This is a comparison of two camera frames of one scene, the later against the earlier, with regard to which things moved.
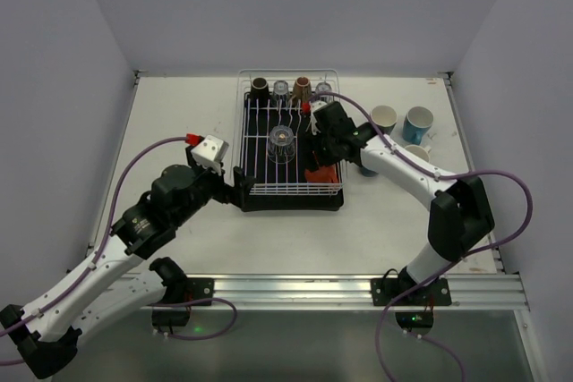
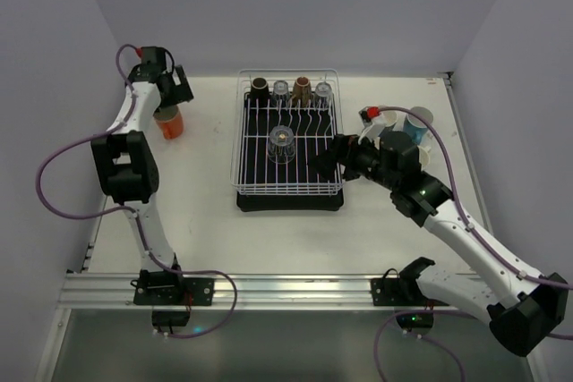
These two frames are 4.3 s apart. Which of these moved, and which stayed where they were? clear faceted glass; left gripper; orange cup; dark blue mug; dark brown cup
Moved: left gripper; orange cup
Stayed: dark blue mug; dark brown cup; clear faceted glass
